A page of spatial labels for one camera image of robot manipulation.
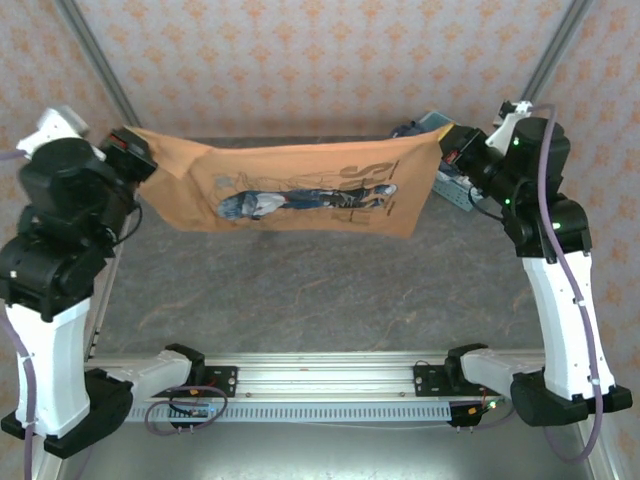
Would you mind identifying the aluminium frame leg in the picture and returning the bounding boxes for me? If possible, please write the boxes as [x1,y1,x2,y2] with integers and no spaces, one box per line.
[579,429,624,480]

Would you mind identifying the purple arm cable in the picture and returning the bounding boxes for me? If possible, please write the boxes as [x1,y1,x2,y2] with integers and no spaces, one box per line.
[0,147,229,480]
[457,102,606,464]

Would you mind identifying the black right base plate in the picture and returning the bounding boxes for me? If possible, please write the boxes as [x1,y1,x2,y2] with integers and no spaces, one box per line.
[413,363,454,399]

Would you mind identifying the light blue plastic basket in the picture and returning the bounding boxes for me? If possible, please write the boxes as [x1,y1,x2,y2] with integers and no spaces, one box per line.
[418,112,482,215]

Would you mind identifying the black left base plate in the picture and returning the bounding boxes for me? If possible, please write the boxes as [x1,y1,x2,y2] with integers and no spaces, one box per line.
[192,366,239,400]

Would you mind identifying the grey slotted cable duct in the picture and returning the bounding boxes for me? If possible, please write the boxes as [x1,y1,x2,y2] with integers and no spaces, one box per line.
[124,402,454,424]

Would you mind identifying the orange printed t-shirt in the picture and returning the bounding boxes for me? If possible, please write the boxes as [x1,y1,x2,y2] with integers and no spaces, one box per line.
[123,124,457,239]

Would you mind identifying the dark blue t-shirt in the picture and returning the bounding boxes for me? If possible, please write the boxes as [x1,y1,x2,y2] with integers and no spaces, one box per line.
[389,121,427,139]

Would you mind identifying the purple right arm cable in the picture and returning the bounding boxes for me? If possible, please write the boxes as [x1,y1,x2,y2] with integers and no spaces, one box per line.
[457,102,606,464]

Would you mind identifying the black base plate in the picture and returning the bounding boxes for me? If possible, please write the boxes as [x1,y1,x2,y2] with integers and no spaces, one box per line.
[192,366,239,400]
[413,363,454,399]

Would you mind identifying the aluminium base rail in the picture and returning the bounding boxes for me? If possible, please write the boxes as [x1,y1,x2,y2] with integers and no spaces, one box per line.
[84,349,551,401]

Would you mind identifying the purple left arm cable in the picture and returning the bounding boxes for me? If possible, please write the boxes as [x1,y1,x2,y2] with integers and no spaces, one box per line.
[0,147,229,480]

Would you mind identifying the aluminium table side rail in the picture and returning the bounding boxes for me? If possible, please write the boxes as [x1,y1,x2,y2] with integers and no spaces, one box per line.
[85,214,142,360]

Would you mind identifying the aluminium frame post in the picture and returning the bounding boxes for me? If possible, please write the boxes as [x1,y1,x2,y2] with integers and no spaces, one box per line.
[519,0,595,101]
[53,0,142,129]

